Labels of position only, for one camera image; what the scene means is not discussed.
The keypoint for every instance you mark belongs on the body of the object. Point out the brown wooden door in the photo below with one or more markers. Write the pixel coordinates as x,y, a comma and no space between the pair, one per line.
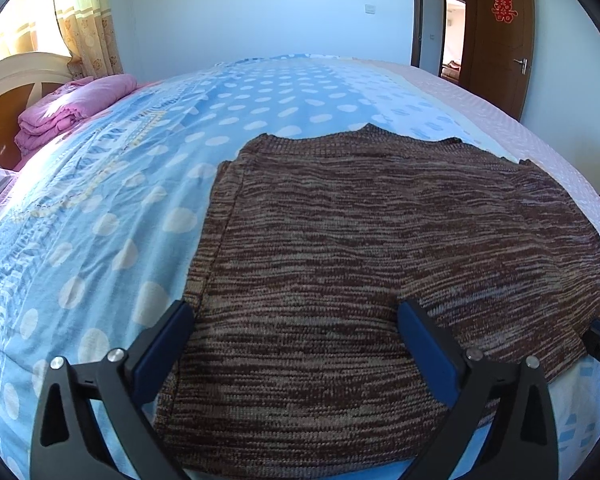
495,60

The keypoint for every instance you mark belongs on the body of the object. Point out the polka-dot bed sheet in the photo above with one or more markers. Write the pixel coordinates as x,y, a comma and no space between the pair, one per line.
130,185

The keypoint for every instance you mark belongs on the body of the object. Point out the cream wooden headboard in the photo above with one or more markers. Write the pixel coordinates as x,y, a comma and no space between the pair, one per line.
0,110

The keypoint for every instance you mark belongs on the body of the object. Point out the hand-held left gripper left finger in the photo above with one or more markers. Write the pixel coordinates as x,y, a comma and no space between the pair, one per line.
162,350

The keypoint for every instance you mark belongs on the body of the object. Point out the brown knit sweater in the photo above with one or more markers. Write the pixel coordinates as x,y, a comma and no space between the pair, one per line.
355,260

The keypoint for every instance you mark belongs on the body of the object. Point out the narrow yellow floral curtain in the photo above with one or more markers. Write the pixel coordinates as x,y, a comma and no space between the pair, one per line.
90,25

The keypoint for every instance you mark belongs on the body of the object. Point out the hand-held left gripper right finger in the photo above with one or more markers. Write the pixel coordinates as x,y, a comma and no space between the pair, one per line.
430,350

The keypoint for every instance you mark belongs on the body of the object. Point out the brown door frame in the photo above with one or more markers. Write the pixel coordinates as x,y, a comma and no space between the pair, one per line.
416,10

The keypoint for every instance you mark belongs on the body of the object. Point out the red paper door decoration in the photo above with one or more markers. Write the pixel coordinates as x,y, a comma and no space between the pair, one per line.
504,8

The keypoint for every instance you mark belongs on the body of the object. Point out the pink folded blanket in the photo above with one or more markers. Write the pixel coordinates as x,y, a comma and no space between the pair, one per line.
70,110

